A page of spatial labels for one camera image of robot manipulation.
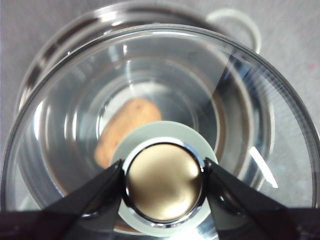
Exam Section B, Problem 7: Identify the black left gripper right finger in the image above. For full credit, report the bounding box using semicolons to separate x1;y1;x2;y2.
204;156;320;240

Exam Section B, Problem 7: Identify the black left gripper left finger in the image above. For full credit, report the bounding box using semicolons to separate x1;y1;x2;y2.
0;158;124;240

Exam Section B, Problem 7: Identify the glass lid with green knob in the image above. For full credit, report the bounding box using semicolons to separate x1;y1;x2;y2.
1;23;320;238

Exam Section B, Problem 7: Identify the brown potato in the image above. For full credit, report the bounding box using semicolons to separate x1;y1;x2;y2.
93;97;162;169

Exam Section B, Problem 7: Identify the pale green electric cooking pot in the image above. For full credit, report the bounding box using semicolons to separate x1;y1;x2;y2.
15;1;276;191

